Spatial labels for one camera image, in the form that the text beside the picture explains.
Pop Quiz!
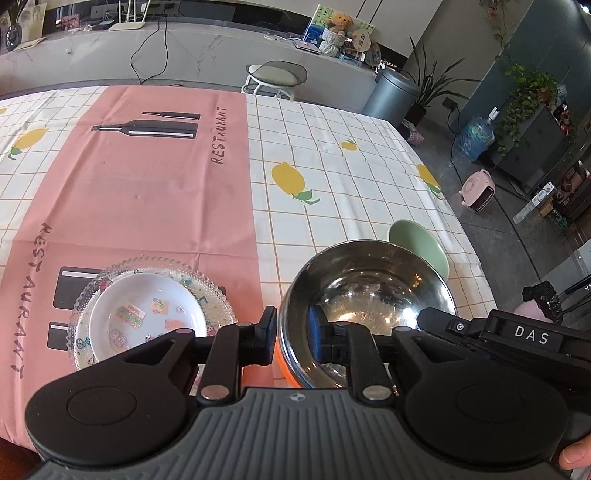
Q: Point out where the green plate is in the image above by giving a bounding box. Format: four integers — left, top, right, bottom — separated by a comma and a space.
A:
388, 219, 450, 282

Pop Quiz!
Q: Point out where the blue water jug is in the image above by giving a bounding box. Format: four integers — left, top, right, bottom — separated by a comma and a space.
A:
454, 107, 498, 162

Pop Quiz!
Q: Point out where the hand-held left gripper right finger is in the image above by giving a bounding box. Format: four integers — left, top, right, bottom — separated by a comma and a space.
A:
308, 307, 437, 401

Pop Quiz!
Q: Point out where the brown teddy bear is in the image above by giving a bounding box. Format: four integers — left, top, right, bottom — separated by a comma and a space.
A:
320, 12, 355, 56

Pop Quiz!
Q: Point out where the pink space heater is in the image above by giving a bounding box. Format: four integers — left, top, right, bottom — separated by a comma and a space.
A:
459, 168, 496, 213

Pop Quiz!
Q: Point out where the person's right hand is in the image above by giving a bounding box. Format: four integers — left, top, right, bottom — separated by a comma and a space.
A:
558, 436, 591, 472

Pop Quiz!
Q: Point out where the clear glass plate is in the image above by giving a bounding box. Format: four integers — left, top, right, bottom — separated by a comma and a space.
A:
68, 256, 239, 371

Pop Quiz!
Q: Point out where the black cable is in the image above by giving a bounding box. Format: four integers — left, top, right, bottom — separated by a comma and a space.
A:
130, 13, 183, 87

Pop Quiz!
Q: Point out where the grey cabinet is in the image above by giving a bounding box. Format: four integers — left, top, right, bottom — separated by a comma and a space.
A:
498, 105, 579, 195

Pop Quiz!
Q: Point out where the blue and green painting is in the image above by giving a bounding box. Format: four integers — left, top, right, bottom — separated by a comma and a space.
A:
304, 4, 376, 49

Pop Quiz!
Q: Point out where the white picture frame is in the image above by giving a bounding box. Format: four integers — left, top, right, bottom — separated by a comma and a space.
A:
20, 2, 48, 48

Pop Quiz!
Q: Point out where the blue vase with plant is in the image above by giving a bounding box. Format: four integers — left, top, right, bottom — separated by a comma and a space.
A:
4, 0, 23, 52

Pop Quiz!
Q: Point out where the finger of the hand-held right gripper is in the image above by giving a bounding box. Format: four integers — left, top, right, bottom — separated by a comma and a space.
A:
417, 307, 484, 345

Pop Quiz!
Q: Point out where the grey pedal trash can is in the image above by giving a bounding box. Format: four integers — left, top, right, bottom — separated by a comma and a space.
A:
362, 68, 419, 128

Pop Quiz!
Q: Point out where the pink table runner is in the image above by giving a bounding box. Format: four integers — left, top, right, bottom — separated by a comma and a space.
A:
0, 85, 259, 418

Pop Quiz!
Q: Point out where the grey television console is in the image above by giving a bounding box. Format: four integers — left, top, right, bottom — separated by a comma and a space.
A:
0, 18, 377, 100

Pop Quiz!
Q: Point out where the trailing ivy plant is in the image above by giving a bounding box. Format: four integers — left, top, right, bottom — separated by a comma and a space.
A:
494, 60, 570, 155

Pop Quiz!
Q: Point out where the grey-green chair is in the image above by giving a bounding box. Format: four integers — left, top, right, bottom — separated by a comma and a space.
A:
242, 60, 308, 100

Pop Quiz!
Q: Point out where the black garbage bag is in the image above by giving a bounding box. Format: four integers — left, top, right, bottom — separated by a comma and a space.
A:
522, 281, 563, 325

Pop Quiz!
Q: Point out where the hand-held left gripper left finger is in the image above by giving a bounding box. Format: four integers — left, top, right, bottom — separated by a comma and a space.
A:
99, 307, 279, 402

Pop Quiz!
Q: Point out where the white patterned bowl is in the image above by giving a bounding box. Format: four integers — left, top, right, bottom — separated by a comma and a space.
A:
89, 274, 208, 357

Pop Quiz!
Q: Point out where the long-leaf potted plant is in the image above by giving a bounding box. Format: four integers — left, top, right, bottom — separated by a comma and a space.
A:
405, 37, 482, 126

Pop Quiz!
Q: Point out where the orange steel-lined bowl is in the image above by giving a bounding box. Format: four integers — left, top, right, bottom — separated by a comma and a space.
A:
276, 240, 458, 391

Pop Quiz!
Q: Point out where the round paper fan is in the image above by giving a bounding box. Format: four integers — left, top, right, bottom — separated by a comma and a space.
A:
348, 28, 373, 62

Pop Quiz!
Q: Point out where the white router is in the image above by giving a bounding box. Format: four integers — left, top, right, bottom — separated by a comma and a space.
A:
108, 0, 149, 31

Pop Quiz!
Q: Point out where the long white box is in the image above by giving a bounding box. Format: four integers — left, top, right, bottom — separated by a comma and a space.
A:
512, 182, 555, 225

